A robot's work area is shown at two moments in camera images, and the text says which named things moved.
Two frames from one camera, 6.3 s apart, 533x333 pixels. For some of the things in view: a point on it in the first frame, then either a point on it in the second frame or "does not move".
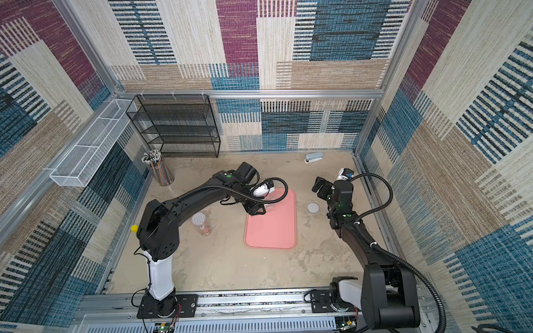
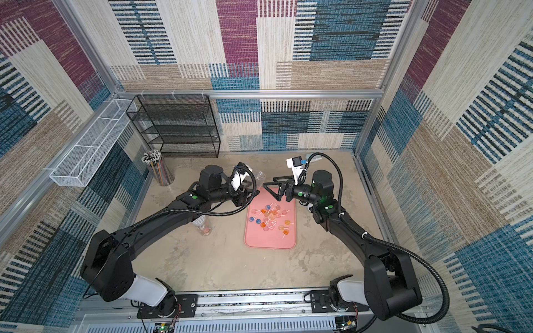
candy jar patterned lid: (199, 220) does not move
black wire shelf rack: (175, 125) does not move
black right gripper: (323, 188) -> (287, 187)
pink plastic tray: (276, 229) does not move
